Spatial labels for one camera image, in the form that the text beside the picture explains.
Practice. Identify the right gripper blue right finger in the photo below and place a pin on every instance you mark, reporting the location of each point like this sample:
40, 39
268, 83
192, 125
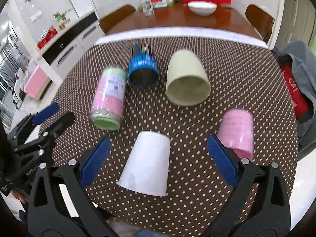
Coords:
225, 160

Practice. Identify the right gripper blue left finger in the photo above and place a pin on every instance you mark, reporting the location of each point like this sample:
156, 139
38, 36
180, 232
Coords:
92, 160

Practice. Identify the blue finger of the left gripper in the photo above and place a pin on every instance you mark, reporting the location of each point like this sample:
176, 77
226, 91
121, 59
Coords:
61, 125
46, 113

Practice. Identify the pink plastic cup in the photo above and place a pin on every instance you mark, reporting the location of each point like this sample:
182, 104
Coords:
236, 132

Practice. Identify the white paper cup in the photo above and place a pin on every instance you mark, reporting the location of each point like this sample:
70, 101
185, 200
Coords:
147, 167

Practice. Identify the beige green cup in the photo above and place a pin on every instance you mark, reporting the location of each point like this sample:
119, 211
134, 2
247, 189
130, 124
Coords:
187, 83

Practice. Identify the pink towel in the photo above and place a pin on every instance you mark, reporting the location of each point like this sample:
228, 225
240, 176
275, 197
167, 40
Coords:
36, 83

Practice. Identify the pink green lidded jar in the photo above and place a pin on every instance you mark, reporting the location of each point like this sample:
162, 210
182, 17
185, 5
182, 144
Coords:
108, 103

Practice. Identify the white black sideboard cabinet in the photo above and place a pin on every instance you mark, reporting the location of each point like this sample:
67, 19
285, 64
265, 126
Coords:
64, 50

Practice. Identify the red box on sideboard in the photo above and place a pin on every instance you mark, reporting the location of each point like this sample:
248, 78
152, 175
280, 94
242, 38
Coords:
46, 37

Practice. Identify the brown polka dot tablecloth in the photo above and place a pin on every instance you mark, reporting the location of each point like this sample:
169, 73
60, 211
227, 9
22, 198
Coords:
242, 76

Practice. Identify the red CAT bag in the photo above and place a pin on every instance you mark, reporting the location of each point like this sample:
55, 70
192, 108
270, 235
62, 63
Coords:
299, 101

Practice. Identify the blue black can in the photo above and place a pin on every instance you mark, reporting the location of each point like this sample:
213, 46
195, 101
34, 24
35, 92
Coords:
143, 72

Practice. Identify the small potted plant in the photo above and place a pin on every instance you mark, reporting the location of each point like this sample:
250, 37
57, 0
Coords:
62, 19

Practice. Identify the left wooden chair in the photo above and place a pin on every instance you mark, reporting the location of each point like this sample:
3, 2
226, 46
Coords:
113, 18

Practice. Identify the wooden chair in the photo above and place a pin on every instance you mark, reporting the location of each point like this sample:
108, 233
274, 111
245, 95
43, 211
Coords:
260, 20
113, 18

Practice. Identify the grey jacket on chair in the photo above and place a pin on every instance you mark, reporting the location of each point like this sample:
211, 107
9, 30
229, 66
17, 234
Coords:
302, 62

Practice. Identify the clear spray bottle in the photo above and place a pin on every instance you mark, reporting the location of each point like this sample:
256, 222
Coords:
147, 7

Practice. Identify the right wooden chair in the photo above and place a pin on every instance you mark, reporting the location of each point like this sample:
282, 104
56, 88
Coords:
260, 20

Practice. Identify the green flat box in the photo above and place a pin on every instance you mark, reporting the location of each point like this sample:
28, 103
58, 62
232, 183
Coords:
163, 4

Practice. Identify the white ceramic bowl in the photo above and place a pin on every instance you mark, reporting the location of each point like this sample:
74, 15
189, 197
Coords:
201, 8

